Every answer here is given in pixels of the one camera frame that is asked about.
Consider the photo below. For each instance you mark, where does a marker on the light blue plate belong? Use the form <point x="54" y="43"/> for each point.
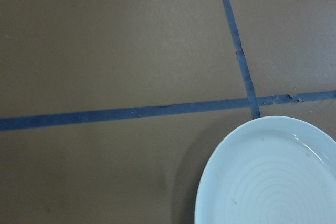
<point x="274" y="169"/>

